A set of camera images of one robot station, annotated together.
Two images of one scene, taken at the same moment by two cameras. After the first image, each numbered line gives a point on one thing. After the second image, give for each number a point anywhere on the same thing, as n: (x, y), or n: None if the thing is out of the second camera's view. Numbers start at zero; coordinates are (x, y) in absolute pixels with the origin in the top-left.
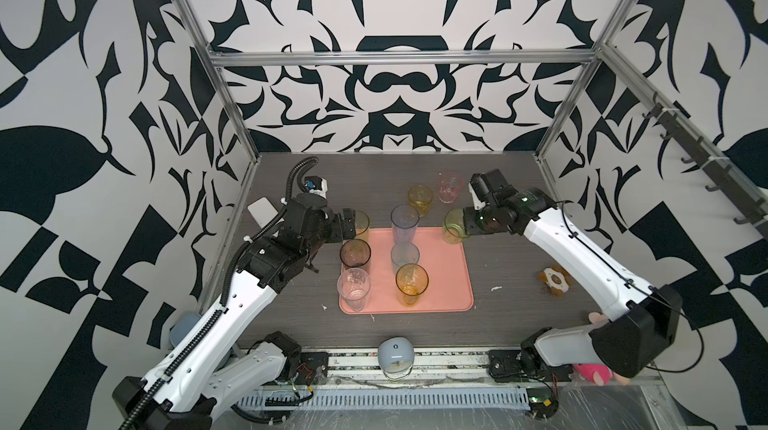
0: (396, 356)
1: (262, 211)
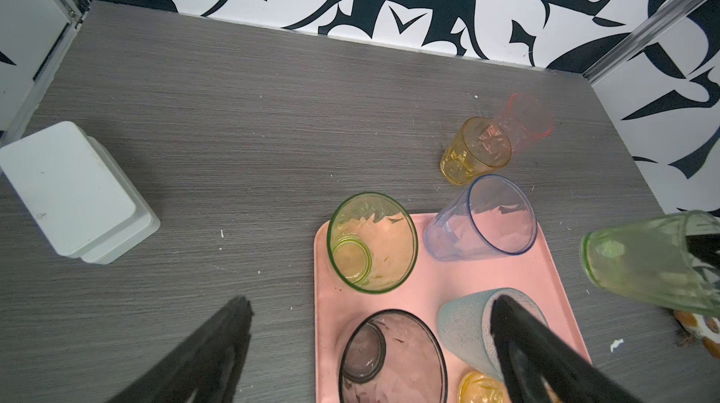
0: None
1: (90, 207)
